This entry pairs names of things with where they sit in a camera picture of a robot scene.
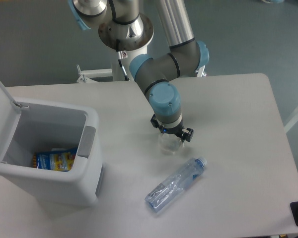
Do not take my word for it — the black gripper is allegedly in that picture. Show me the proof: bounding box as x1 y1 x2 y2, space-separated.
150 114 194 143

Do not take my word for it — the clear plastic water bottle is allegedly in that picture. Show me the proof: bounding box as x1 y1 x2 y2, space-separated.
145 157 208 213

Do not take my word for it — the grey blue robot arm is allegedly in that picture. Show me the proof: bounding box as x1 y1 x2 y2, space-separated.
68 0 209 142

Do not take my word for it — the white plastic trash can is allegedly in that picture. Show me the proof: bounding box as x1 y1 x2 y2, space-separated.
0 81 103 206

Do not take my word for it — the blue snack wrapper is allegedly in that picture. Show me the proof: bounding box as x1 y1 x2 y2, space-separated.
32 148 77 172

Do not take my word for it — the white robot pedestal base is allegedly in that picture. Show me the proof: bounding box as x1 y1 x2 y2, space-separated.
75 12 209 84

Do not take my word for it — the black cable on pedestal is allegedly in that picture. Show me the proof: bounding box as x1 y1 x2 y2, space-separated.
115 39 130 81

